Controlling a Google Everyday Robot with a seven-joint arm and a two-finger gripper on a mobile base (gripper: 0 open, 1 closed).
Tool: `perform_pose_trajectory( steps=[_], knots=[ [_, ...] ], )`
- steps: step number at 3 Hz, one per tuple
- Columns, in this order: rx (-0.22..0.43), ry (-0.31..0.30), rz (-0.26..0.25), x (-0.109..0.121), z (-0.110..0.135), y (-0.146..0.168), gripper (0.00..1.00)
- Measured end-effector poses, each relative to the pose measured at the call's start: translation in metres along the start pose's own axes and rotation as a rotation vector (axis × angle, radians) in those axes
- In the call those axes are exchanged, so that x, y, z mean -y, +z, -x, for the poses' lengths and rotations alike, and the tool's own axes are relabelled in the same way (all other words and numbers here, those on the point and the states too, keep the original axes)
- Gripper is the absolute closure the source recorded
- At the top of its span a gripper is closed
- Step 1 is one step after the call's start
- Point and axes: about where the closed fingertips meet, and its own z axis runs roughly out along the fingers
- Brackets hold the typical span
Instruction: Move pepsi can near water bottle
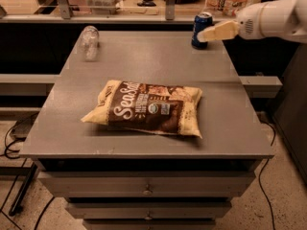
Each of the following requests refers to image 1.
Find metal railing with posts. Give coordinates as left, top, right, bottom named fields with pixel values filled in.
left=0, top=0, right=307, bottom=26

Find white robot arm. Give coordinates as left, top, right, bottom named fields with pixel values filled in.
left=197, top=0, right=307, bottom=43

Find black cables on left floor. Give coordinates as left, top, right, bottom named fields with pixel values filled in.
left=0, top=112, right=57, bottom=230

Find blue pepsi can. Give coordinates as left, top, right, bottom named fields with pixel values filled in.
left=191, top=11, right=213, bottom=50

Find black metal stand leg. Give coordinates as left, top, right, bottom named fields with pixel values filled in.
left=9, top=163, right=37, bottom=217

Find drawer knob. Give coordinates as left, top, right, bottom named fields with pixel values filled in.
left=144, top=211, right=153, bottom=220
left=143, top=184, right=153, bottom=196

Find grey drawer cabinet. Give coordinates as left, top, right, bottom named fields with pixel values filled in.
left=21, top=32, right=272, bottom=230

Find brown yellow chip bag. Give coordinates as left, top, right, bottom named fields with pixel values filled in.
left=82, top=80, right=202, bottom=137

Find clear plastic water bottle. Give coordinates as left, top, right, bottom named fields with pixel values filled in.
left=79, top=26, right=99, bottom=61

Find black cable on right floor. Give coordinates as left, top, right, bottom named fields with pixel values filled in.
left=257, top=120, right=277, bottom=230

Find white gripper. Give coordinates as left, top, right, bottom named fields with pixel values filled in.
left=197, top=3, right=262, bottom=42

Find top drawer knob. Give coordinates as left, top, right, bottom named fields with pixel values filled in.
left=143, top=184, right=153, bottom=196

